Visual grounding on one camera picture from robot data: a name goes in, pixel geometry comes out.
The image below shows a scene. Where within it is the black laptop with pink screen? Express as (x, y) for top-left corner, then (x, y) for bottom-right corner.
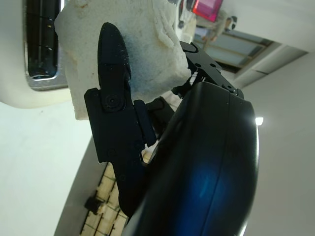
(192, 0), (224, 22)

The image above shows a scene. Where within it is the white two-slot toaster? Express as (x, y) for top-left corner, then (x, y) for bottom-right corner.
(0, 0), (74, 109)

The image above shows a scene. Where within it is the white bread slice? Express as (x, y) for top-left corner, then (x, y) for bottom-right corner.
(54, 0), (190, 120)

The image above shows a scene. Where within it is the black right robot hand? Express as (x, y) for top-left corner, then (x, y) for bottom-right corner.
(84, 22), (260, 236)

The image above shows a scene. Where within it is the wooden crate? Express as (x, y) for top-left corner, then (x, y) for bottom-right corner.
(81, 211), (124, 236)
(97, 159), (121, 197)

